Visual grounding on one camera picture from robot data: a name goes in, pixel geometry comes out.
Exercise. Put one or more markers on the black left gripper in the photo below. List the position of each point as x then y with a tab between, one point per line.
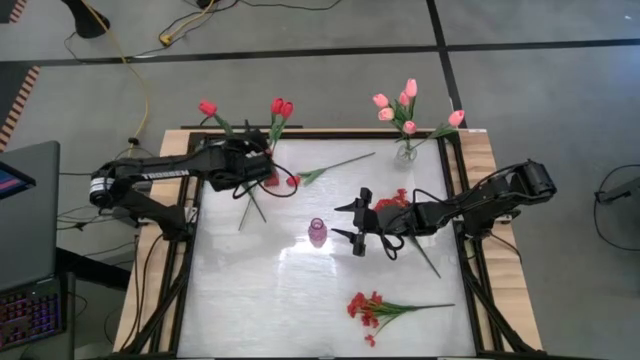
240	162

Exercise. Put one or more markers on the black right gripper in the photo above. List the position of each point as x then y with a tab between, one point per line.
415	220

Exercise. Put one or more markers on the red glass vase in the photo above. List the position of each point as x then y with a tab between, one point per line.
272	181

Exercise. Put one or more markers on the purple glass vase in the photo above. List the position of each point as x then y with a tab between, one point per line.
318	231

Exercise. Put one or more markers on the pink artificial tulip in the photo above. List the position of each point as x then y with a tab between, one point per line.
380	100
404	99
385	114
456	118
411	88
409	127

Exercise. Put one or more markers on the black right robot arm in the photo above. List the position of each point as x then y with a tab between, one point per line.
490	197

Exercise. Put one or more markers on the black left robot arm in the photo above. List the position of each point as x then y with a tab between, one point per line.
165	172

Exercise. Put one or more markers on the clear glass vase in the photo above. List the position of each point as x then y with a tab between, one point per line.
405	159

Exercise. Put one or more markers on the thin black bar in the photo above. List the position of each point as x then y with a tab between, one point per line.
200	127

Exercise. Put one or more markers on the black desk beam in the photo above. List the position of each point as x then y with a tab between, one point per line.
90	270

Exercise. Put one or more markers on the black stand base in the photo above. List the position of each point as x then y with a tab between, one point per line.
87	22

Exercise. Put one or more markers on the grey laptop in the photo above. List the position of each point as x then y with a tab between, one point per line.
30	225

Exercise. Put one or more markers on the dark tilted screen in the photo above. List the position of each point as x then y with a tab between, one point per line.
12	182

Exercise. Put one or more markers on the grey stand leg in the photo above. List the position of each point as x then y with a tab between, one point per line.
622	190

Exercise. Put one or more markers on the black metal table frame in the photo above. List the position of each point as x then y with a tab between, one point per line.
320	135

